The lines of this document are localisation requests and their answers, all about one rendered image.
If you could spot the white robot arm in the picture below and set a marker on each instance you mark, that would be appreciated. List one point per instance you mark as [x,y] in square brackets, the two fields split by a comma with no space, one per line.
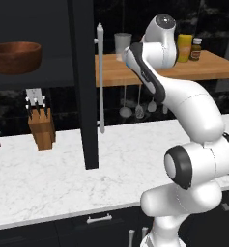
[196,115]

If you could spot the brown jar with white lid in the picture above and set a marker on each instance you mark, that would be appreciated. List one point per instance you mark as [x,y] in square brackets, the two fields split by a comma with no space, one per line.
[195,51]

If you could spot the wooden knife block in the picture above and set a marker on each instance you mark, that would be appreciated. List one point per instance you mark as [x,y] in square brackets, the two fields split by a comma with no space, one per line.
[42,128]

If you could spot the hanging white ladle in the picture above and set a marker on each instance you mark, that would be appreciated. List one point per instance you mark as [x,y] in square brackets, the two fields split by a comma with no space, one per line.
[125,111]

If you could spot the brown wooden bowl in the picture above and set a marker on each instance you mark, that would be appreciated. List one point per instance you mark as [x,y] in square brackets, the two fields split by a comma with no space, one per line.
[14,58]

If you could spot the black drawer front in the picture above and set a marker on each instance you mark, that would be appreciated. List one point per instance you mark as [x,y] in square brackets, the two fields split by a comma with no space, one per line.
[74,233]

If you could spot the white drinking glass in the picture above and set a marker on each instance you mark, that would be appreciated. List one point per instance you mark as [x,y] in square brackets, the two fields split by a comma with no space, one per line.
[122,43]

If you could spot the wooden cabinet shelf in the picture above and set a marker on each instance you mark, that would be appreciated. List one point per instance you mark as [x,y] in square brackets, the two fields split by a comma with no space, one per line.
[116,72]

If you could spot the black open wall cabinet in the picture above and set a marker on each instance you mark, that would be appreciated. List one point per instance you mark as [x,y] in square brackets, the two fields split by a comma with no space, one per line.
[29,19]

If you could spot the black cabinet door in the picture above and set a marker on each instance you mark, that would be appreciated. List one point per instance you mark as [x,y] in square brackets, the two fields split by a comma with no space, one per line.
[85,80]

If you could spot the hanging white slotted spoon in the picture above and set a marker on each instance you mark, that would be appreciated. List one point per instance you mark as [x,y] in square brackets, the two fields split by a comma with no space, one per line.
[139,111]

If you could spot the yellow bottle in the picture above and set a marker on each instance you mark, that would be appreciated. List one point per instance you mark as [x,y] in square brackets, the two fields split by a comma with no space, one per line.
[184,48]

